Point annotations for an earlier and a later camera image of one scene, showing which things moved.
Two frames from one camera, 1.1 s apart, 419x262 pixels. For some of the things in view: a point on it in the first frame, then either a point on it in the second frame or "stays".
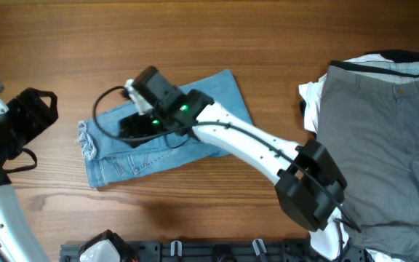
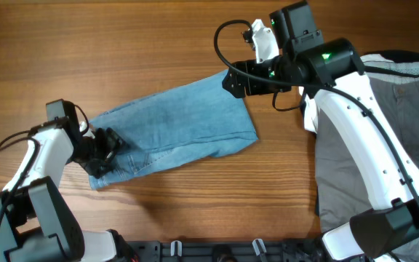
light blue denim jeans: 112,161 stays
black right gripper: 134,122 → 253,86
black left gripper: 34,111 → 113,143
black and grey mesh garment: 405,67 stays
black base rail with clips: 217,251 stays
